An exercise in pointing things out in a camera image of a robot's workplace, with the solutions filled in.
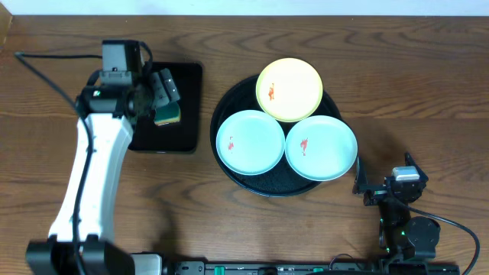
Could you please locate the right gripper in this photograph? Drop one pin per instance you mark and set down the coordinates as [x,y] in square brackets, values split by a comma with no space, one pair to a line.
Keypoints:
[375,194]

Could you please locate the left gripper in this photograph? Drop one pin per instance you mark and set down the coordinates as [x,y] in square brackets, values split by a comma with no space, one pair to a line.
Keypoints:
[161,95]

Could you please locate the green yellow sponge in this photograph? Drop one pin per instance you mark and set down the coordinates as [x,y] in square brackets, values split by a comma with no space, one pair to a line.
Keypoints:
[167,114]

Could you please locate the light blue plate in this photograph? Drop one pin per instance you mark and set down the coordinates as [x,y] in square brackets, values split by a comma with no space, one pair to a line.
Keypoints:
[321,148]
[250,142]

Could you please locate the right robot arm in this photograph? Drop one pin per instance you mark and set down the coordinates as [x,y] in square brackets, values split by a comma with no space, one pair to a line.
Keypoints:
[399,233]

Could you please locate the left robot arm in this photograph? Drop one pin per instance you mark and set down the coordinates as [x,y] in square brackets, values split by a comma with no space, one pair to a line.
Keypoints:
[81,239]

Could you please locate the black rectangular tray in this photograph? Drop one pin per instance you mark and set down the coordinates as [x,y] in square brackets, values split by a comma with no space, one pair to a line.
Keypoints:
[180,136]

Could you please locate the round black tray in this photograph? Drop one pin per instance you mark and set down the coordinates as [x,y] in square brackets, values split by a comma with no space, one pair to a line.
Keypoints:
[282,180]

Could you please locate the yellow plate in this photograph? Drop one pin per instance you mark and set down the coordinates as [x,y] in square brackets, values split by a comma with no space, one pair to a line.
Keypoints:
[289,89]

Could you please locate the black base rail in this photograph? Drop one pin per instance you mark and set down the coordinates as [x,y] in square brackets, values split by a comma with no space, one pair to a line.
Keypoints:
[298,268]

